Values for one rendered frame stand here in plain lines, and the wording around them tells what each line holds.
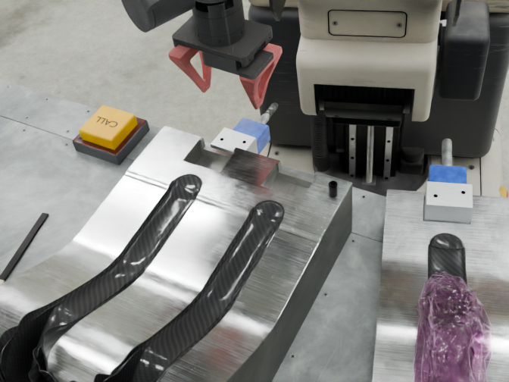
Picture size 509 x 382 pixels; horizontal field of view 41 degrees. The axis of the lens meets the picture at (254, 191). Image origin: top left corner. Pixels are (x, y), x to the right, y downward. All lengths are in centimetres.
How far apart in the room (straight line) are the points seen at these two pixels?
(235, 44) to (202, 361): 35
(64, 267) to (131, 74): 178
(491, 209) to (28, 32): 231
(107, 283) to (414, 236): 34
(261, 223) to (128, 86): 173
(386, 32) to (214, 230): 50
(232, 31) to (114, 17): 207
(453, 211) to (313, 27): 46
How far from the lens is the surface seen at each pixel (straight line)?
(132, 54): 259
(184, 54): 83
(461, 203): 79
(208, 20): 77
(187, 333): 68
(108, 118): 101
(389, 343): 66
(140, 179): 83
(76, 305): 71
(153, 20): 71
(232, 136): 91
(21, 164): 104
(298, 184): 82
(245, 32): 80
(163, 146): 86
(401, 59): 111
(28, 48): 279
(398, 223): 80
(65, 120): 109
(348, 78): 113
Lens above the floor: 147
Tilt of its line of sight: 48 degrees down
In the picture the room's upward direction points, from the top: 8 degrees counter-clockwise
